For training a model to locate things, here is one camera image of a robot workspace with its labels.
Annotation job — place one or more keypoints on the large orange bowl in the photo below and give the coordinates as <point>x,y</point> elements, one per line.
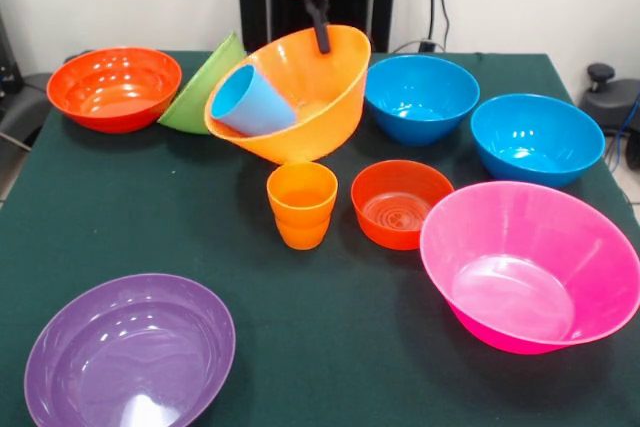
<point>310,127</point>

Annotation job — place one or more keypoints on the blue cup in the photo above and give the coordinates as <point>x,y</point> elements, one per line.
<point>260,107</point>

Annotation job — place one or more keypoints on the blue cone-shaped bowl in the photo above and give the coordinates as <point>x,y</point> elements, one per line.
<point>420,117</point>

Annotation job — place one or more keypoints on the green bowl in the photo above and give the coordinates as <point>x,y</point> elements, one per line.
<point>195,102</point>

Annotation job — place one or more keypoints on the large red-orange bowl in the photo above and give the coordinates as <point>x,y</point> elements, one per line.
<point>115,92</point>

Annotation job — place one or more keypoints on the orange cup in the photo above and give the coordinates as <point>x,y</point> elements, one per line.
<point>301,197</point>
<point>302,236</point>

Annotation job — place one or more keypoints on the small red bowl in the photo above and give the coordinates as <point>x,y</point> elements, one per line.
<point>390,227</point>

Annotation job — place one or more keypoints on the blue round bowl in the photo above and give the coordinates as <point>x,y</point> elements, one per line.
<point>537,157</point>

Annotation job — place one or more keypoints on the dark green table cloth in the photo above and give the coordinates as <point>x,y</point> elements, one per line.
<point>150,222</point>

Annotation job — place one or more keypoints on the black equipment box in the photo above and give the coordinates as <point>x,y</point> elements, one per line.
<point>7,57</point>

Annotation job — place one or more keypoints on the pink bowl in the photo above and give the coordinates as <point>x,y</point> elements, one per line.
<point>515,287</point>

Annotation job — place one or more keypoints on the purple bowl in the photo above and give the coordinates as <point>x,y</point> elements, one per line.
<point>130,357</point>

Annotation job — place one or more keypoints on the black pedestal foot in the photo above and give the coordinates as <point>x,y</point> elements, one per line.
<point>610,102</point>
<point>20,102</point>

